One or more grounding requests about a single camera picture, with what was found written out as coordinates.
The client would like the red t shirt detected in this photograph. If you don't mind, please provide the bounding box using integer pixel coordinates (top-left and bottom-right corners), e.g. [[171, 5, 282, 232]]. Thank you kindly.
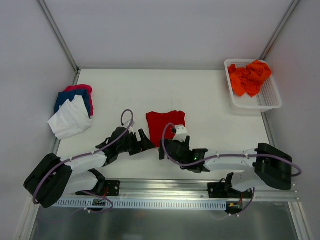
[[146, 110, 186, 148]]

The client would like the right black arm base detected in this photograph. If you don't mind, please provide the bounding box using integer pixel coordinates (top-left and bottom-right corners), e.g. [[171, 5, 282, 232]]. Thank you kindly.
[[207, 172, 253, 199]]

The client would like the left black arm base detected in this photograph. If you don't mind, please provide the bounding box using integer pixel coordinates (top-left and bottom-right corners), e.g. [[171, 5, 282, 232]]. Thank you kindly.
[[75, 169, 121, 197]]

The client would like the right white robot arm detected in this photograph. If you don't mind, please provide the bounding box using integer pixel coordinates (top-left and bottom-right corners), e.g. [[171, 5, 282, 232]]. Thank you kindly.
[[159, 137, 293, 198]]

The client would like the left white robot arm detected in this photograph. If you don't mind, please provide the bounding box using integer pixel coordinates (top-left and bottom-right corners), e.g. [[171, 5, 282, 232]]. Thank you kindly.
[[23, 127, 156, 208]]

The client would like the white folded t shirt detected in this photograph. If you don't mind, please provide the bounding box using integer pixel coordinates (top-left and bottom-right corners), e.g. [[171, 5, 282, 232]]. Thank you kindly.
[[47, 94, 93, 141]]

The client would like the pink folded t shirt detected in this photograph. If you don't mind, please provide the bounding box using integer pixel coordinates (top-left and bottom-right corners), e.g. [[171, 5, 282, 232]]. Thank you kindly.
[[61, 84, 94, 118]]

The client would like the blue folded t shirt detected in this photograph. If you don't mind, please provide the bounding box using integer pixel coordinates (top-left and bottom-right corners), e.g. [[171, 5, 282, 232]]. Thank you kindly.
[[53, 92, 91, 119]]

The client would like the orange t shirt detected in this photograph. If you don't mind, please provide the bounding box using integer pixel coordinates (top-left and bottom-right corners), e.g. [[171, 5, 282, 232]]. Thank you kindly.
[[227, 60, 272, 97]]

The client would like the white plastic basket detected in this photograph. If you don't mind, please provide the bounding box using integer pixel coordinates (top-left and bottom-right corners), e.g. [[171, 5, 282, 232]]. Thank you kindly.
[[224, 58, 282, 115]]

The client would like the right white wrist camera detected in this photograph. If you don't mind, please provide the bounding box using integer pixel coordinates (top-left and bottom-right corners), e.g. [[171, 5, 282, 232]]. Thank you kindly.
[[172, 124, 188, 143]]

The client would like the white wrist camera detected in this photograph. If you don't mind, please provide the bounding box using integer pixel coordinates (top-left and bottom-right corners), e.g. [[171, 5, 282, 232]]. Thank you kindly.
[[172, 124, 188, 143], [122, 120, 135, 129]]

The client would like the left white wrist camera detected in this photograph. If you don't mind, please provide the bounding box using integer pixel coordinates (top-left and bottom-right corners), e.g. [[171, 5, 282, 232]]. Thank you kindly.
[[122, 120, 135, 129]]

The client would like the aluminium mounting rail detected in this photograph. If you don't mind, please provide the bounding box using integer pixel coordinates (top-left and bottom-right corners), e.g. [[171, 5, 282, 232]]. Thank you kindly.
[[59, 177, 301, 202]]

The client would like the white slotted cable duct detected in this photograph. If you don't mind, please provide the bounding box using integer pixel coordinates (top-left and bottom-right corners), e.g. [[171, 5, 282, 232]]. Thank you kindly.
[[54, 197, 227, 211]]

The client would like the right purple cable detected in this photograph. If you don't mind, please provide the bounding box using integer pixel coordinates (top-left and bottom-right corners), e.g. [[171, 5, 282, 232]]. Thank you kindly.
[[161, 122, 303, 215]]

